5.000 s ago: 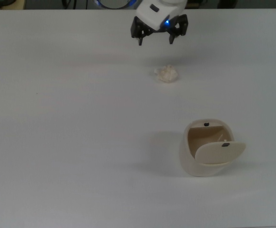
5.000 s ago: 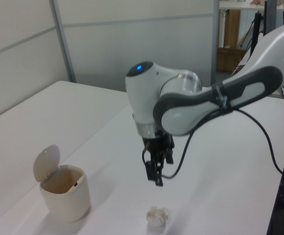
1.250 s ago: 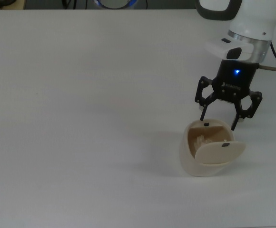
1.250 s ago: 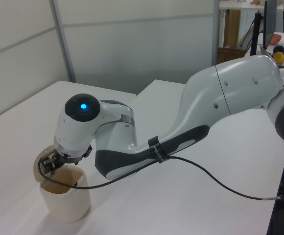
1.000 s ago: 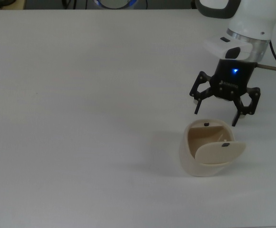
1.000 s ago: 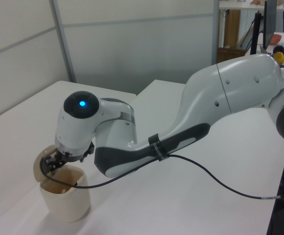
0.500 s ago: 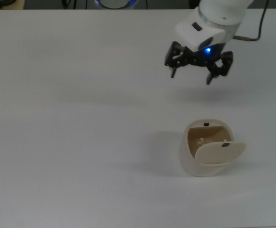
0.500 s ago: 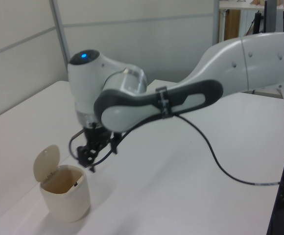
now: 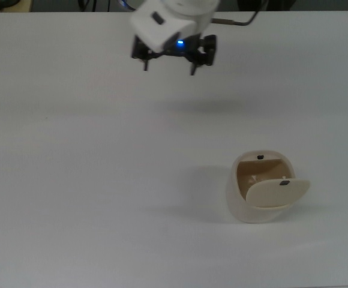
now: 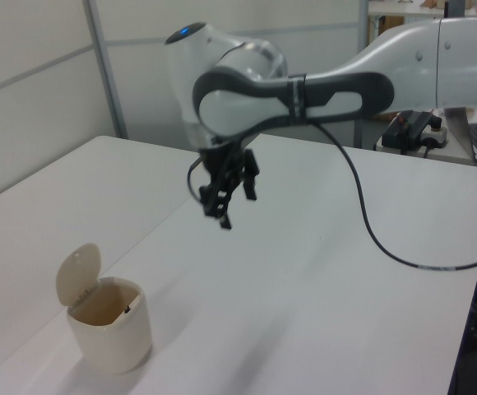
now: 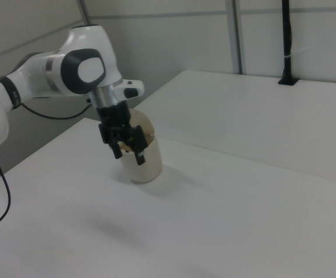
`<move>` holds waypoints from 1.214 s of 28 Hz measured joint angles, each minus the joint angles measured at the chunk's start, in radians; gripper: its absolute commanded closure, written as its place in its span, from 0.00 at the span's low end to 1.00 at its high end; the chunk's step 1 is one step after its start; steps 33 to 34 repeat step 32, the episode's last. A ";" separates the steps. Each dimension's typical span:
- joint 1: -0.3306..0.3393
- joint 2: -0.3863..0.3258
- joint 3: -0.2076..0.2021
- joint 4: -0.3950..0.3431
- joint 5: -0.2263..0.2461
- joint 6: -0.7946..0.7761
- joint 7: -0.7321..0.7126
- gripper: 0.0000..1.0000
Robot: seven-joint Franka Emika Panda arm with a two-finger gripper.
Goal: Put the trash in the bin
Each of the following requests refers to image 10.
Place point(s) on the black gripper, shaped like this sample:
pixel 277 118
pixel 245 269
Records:
pixel 219 162

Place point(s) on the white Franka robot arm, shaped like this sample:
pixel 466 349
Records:
pixel 238 111

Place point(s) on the small white lidded bin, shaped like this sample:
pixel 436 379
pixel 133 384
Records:
pixel 111 337

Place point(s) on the black control box with button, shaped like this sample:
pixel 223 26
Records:
pixel 413 129

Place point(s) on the pale background desk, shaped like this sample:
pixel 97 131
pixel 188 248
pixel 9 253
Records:
pixel 407 10

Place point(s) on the grey metal partition post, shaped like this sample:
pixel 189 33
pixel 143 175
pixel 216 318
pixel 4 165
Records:
pixel 107 70
pixel 362 24

